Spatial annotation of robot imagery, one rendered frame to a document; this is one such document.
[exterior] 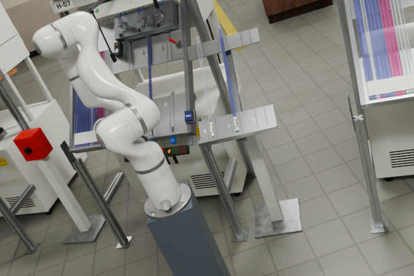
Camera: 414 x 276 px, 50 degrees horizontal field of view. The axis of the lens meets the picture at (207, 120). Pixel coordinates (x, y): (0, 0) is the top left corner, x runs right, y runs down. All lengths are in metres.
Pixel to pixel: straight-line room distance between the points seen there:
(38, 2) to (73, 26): 6.28
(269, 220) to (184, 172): 0.57
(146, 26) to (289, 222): 1.27
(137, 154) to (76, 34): 0.47
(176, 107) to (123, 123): 0.68
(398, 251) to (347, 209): 0.36
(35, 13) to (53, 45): 6.35
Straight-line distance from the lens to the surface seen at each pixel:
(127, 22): 2.36
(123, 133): 1.48
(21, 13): 7.99
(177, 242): 1.75
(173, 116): 2.13
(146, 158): 1.55
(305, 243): 2.35
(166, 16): 2.25
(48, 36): 1.59
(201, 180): 2.66
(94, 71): 1.55
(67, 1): 2.57
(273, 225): 2.47
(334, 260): 2.26
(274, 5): 5.11
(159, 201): 1.66
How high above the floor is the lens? 1.70
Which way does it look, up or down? 28 degrees down
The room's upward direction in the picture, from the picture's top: 21 degrees counter-clockwise
